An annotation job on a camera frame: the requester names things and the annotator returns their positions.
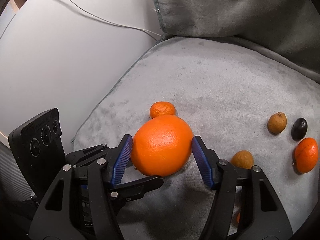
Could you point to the small mandarin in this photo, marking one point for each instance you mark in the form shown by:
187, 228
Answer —
162, 108

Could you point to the dark plum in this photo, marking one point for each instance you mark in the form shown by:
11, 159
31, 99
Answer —
299, 129

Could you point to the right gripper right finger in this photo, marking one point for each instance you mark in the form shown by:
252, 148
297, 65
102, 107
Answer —
262, 215

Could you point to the grey fleece blanket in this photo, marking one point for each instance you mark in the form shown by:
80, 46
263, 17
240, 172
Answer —
227, 66

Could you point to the brown longan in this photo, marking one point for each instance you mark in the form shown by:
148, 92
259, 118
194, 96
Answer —
277, 123
243, 159

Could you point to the large smooth orange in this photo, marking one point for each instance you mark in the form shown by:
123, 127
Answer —
162, 146

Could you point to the tiny mandarin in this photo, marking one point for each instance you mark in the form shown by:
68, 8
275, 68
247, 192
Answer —
236, 218

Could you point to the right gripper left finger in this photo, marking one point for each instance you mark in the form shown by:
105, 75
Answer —
86, 195

